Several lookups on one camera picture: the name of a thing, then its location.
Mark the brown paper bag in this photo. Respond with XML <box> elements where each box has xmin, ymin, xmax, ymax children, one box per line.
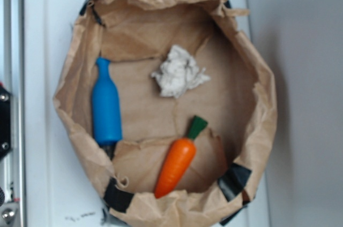
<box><xmin>54</xmin><ymin>0</ymin><xmax>277</xmax><ymax>226</ymax></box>

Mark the crumpled white paper ball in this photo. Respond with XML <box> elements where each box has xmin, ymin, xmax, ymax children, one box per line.
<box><xmin>151</xmin><ymin>45</ymin><xmax>211</xmax><ymax>99</ymax></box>

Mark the orange toy carrot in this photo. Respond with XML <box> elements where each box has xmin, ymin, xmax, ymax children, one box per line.
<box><xmin>154</xmin><ymin>116</ymin><xmax>208</xmax><ymax>199</ymax></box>

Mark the blue plastic bottle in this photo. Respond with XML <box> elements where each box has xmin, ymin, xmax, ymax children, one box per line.
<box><xmin>92</xmin><ymin>57</ymin><xmax>122</xmax><ymax>147</ymax></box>

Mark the white plastic tray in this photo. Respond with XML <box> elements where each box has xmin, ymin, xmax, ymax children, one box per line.
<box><xmin>22</xmin><ymin>0</ymin><xmax>272</xmax><ymax>227</ymax></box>

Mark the black metal bracket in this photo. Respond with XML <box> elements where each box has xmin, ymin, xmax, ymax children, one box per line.
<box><xmin>0</xmin><ymin>82</ymin><xmax>12</xmax><ymax>160</ymax></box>

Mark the aluminium frame rail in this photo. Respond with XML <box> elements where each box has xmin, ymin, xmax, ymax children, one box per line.
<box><xmin>1</xmin><ymin>0</ymin><xmax>26</xmax><ymax>226</ymax></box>

